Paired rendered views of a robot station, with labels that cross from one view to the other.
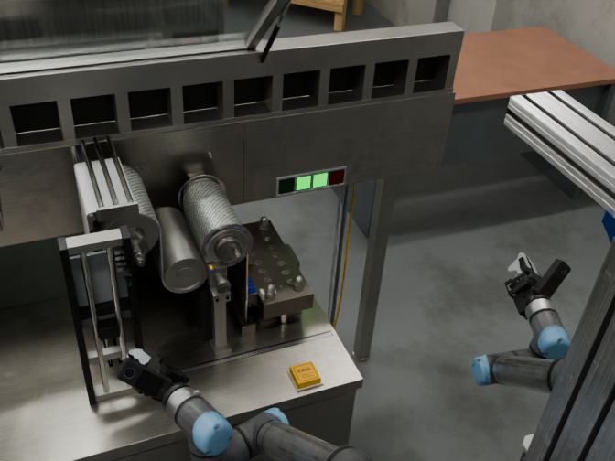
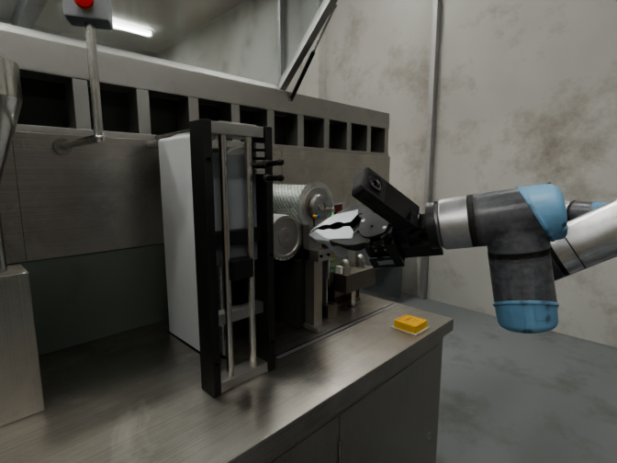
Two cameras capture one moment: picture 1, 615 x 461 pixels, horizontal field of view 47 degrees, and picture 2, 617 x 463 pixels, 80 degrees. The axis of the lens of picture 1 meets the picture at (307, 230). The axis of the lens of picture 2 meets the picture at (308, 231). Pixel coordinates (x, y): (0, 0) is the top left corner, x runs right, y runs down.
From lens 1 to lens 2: 1.38 m
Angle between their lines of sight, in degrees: 34
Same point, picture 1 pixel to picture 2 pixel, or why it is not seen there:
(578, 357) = not seen: outside the picture
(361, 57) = (344, 115)
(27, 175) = (99, 164)
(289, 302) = (362, 275)
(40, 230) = (106, 239)
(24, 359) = (95, 382)
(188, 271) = (288, 231)
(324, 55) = (325, 107)
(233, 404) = (374, 356)
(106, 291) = (237, 213)
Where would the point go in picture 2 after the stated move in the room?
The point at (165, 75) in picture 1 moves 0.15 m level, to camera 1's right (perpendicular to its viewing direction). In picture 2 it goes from (228, 90) to (272, 94)
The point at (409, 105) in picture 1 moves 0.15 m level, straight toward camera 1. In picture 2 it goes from (370, 160) to (383, 158)
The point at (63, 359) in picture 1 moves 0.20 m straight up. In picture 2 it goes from (151, 370) to (145, 286)
